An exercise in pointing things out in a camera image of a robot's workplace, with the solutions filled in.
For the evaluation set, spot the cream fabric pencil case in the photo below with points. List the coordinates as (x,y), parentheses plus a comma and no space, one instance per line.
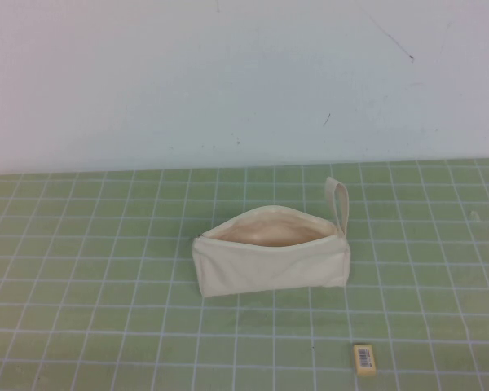
(269,266)

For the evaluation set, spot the yellow eraser with barcode label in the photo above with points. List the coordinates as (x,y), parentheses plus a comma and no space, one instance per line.
(364,358)

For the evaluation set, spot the green grid cutting mat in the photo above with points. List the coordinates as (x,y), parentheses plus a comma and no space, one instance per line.
(106,285)

